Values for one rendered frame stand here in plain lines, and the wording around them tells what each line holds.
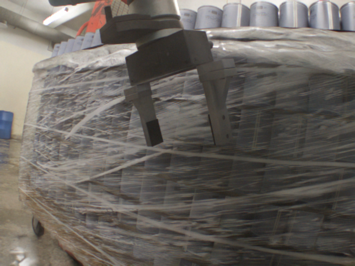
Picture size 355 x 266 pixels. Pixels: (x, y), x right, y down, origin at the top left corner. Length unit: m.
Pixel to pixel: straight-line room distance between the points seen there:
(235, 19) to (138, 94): 0.27
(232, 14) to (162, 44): 0.25
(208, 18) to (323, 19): 0.26
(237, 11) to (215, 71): 0.28
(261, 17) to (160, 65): 0.27
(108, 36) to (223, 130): 0.19
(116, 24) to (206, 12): 0.31
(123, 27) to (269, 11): 0.33
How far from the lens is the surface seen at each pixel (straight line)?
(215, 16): 0.56
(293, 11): 0.50
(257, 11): 0.52
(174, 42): 0.30
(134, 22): 0.29
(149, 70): 0.34
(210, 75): 0.28
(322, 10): 0.51
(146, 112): 0.39
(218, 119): 0.29
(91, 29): 1.59
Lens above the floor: 0.88
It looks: 4 degrees up
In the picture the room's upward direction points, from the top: 8 degrees clockwise
